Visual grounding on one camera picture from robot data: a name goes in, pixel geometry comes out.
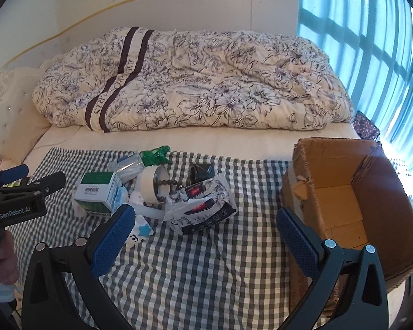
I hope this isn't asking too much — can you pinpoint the grey white checked cloth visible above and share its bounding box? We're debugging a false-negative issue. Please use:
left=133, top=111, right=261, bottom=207
left=7, top=147, right=334, bottom=330

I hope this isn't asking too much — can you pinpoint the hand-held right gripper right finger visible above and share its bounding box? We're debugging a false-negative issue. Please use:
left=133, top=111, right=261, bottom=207
left=276, top=207, right=389, bottom=330

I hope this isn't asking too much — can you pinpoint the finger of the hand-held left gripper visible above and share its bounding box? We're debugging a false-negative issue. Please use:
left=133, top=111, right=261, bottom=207
left=0, top=172, right=67, bottom=198
left=0, top=164, right=30, bottom=188

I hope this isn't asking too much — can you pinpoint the clear plastic packet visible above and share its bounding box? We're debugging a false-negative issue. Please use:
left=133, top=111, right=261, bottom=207
left=108, top=151, right=145, bottom=183

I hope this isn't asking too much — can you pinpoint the cardboard box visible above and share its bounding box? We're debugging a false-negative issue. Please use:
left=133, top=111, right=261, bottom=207
left=280, top=137, right=413, bottom=320

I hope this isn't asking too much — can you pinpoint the floral duvet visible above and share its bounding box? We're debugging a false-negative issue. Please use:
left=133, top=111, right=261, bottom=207
left=32, top=26, right=355, bottom=133

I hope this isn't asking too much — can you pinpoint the blue curtain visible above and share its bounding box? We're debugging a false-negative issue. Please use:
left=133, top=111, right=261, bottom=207
left=296, top=0, right=413, bottom=179

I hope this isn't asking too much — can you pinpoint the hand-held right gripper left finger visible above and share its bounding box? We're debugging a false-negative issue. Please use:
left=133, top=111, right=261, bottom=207
left=21, top=203, right=136, bottom=330

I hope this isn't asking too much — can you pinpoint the cushioned white headboard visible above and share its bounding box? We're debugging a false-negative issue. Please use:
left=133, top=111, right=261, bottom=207
left=0, top=55, right=64, bottom=160

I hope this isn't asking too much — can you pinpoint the green sachet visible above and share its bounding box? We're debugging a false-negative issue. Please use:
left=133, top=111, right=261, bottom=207
left=139, top=145, right=171, bottom=166

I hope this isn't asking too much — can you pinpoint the floral bag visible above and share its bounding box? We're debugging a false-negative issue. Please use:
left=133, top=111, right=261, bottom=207
left=353, top=110, right=381, bottom=141

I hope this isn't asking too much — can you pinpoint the white plush toy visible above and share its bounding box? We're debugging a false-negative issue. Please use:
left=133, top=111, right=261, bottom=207
left=122, top=210, right=155, bottom=246

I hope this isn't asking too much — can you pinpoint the dark bead string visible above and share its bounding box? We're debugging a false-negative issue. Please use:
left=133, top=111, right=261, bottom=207
left=157, top=177, right=184, bottom=200

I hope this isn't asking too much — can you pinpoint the white bed mattress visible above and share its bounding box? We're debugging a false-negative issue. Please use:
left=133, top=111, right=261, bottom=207
left=0, top=120, right=365, bottom=169

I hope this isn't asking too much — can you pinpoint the person's left hand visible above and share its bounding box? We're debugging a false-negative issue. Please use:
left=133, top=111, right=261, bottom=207
left=0, top=229, right=19, bottom=284

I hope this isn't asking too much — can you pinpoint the white plastic strip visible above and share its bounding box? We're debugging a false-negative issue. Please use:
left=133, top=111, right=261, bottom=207
left=134, top=204, right=166, bottom=219

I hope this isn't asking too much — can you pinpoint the green white carton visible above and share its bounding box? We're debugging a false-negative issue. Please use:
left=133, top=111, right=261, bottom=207
left=74, top=171, right=128, bottom=217

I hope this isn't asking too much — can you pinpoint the white tape roll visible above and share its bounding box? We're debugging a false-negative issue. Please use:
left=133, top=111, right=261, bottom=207
left=138, top=165, right=169, bottom=210

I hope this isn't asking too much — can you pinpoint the light blue white cloth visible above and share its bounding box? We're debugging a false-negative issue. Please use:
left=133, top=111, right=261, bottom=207
left=0, top=271, right=16, bottom=303

